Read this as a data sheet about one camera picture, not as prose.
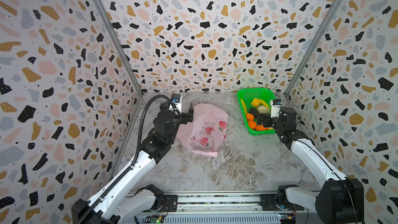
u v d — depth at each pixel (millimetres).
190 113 642
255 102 1105
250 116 1017
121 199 414
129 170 442
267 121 760
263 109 1034
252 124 971
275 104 730
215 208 731
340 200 398
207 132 994
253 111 1051
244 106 1118
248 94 1210
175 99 564
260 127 961
